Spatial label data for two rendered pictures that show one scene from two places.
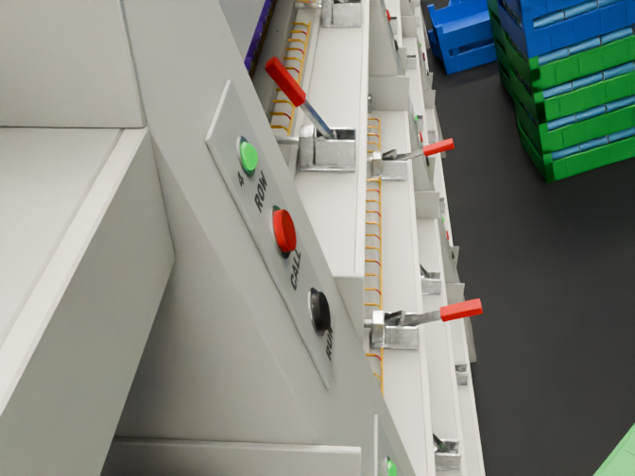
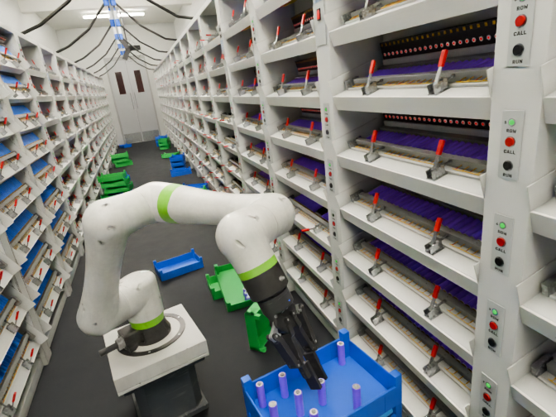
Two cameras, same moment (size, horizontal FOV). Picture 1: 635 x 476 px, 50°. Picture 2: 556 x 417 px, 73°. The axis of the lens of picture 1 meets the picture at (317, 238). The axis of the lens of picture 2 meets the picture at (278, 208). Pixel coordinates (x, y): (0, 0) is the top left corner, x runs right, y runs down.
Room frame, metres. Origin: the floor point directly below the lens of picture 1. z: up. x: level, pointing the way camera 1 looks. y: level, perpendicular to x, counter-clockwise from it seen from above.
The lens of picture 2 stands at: (1.83, -1.13, 1.19)
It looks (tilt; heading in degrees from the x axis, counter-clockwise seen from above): 19 degrees down; 144
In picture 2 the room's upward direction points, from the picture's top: 7 degrees counter-clockwise
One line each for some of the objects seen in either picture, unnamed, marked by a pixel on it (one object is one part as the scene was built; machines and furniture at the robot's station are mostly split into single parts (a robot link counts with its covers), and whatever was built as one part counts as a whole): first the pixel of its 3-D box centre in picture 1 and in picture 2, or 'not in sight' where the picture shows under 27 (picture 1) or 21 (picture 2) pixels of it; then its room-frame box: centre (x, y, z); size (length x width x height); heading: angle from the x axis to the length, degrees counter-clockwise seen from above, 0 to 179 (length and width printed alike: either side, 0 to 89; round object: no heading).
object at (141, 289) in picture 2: not in sight; (138, 299); (0.53, -0.87, 0.49); 0.16 x 0.13 x 0.19; 110
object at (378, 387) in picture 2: not in sight; (320, 390); (1.31, -0.70, 0.52); 0.30 x 0.20 x 0.08; 81
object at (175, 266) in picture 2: not in sight; (178, 264); (-0.57, -0.33, 0.04); 0.30 x 0.20 x 0.08; 82
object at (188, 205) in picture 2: not in sight; (232, 210); (1.00, -0.68, 0.88); 0.36 x 0.11 x 0.11; 20
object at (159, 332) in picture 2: not in sight; (135, 333); (0.53, -0.91, 0.37); 0.26 x 0.15 x 0.06; 93
